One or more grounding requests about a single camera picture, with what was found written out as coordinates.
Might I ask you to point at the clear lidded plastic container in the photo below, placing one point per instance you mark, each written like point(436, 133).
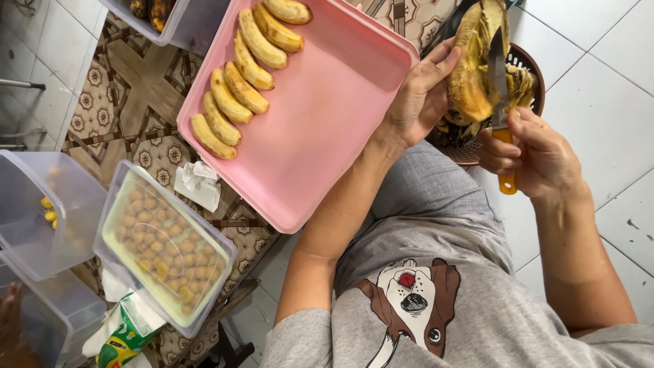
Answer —
point(163, 250)

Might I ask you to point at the person's left hand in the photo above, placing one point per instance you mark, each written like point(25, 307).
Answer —
point(416, 99)

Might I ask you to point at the crumpled white tissue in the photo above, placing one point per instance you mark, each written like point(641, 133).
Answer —
point(198, 186)

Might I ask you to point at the heap of golden fried balls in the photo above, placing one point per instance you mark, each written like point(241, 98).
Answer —
point(166, 245)

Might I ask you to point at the heap of plantain peels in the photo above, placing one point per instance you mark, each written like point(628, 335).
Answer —
point(521, 84)

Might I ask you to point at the grey dog-print t-shirt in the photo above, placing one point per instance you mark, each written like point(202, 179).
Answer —
point(500, 317)

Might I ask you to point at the yellow dough ball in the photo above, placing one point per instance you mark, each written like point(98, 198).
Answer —
point(50, 216)
point(47, 203)

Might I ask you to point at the brown woven plastic basket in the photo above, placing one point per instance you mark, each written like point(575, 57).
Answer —
point(531, 61)

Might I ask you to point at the row of peeled plantains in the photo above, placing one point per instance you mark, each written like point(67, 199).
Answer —
point(245, 89)

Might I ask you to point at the clear empty plastic container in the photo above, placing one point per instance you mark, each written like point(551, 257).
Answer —
point(46, 214)

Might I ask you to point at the grey shorts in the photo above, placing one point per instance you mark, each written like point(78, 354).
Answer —
point(434, 194)

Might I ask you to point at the clear plastic tub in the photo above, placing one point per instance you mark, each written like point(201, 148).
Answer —
point(46, 317)

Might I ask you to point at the patterned brown tablecloth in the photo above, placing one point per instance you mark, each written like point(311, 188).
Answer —
point(133, 97)

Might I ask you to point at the person's right hand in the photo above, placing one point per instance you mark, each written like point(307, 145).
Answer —
point(546, 161)

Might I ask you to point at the green snack packet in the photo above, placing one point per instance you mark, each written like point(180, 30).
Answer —
point(127, 337)

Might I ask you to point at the pink plastic tray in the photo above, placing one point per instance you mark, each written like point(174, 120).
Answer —
point(327, 128)

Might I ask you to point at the metal chair leg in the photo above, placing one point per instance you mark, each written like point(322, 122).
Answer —
point(13, 140)
point(23, 84)

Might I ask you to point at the clear tub with unpeeled plantains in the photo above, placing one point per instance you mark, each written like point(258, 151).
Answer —
point(173, 23)

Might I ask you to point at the half-peeled ripe plantain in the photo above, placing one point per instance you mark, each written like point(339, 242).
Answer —
point(472, 61)

